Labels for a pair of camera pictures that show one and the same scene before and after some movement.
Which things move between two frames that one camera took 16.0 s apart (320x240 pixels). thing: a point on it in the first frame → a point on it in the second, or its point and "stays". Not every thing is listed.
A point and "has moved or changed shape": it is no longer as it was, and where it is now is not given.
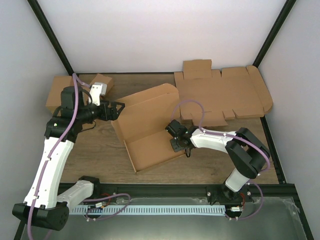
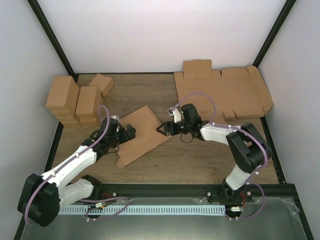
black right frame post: (275, 29) stays
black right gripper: (175, 147) → (167, 125)
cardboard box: (141, 126) has moved or changed shape
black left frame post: (52, 36) stays
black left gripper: (113, 115) → (132, 135)
